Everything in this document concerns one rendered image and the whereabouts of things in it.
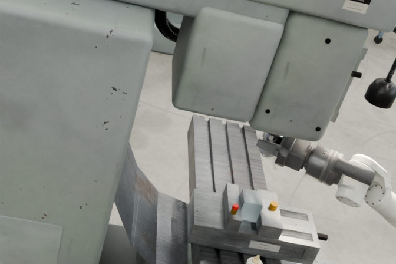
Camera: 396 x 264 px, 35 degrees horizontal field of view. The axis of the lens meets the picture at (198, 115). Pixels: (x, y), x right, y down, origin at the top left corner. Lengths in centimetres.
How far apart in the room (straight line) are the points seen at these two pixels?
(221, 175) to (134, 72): 80
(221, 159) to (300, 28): 78
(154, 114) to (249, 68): 257
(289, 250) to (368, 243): 185
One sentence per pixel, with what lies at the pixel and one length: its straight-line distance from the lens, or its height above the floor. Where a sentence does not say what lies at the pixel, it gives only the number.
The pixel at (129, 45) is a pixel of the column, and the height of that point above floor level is 153.
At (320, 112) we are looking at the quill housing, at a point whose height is 140.
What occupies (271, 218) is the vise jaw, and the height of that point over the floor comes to 104.
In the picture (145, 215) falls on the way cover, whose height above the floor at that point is 92.
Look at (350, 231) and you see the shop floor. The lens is 358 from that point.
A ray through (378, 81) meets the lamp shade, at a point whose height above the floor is 145.
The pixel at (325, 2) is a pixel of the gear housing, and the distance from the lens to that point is 133.
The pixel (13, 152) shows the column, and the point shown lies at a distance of 138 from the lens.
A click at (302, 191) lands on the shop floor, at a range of 370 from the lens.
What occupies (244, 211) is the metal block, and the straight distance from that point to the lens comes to 169.
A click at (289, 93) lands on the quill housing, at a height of 144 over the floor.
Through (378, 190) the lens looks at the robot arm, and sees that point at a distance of 167.
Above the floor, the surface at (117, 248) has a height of 73.
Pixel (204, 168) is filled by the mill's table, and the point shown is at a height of 93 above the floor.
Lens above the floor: 208
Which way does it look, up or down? 31 degrees down
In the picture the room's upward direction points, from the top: 17 degrees clockwise
